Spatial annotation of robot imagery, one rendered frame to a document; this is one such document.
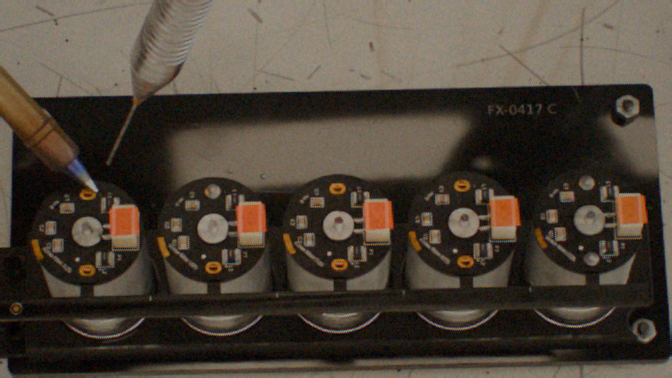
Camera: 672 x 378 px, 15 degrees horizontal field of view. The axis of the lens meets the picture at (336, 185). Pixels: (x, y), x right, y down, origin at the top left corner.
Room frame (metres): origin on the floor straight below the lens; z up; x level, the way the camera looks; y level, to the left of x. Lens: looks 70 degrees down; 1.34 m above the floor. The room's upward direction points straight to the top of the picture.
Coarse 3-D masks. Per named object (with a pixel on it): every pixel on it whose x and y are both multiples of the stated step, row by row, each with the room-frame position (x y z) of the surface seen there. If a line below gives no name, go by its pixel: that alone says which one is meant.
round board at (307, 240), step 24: (312, 192) 0.19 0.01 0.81; (360, 192) 0.19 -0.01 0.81; (288, 216) 0.19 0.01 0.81; (312, 216) 0.19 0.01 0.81; (360, 216) 0.19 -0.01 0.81; (288, 240) 0.18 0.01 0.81; (312, 240) 0.18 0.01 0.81; (360, 240) 0.18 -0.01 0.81; (312, 264) 0.18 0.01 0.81; (360, 264) 0.18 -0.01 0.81
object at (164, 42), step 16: (160, 0) 0.20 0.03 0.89; (176, 0) 0.20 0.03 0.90; (192, 0) 0.20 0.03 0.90; (208, 0) 0.20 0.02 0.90; (160, 16) 0.20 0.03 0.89; (176, 16) 0.20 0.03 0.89; (192, 16) 0.20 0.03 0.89; (144, 32) 0.20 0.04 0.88; (160, 32) 0.20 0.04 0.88; (176, 32) 0.20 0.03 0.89; (192, 32) 0.20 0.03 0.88; (144, 48) 0.20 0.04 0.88; (160, 48) 0.20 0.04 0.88; (176, 48) 0.20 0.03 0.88; (144, 64) 0.20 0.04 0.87; (160, 64) 0.20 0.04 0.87; (176, 64) 0.20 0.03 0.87; (160, 80) 0.20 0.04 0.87
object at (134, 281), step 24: (72, 240) 0.18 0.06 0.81; (96, 240) 0.18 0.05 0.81; (144, 240) 0.18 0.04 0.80; (144, 264) 0.18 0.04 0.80; (72, 288) 0.17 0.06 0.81; (96, 288) 0.17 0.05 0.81; (120, 288) 0.17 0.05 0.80; (144, 288) 0.18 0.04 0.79; (96, 336) 0.17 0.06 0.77; (120, 336) 0.17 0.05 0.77
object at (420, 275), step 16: (464, 208) 0.19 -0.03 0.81; (448, 224) 0.18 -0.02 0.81; (480, 224) 0.18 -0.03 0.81; (464, 240) 0.18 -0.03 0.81; (416, 256) 0.18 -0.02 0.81; (512, 256) 0.18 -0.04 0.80; (416, 272) 0.18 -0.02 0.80; (432, 272) 0.17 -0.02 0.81; (496, 272) 0.18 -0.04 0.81; (432, 320) 0.17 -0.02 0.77; (448, 320) 0.17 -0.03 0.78; (464, 320) 0.17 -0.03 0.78; (480, 320) 0.17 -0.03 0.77
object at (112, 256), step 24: (72, 192) 0.19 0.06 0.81; (96, 192) 0.19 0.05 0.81; (120, 192) 0.19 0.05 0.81; (48, 216) 0.19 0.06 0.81; (72, 216) 0.19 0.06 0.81; (96, 216) 0.19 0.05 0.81; (48, 240) 0.18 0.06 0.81; (48, 264) 0.18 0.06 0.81; (72, 264) 0.18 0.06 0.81; (96, 264) 0.18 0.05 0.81; (120, 264) 0.18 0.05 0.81
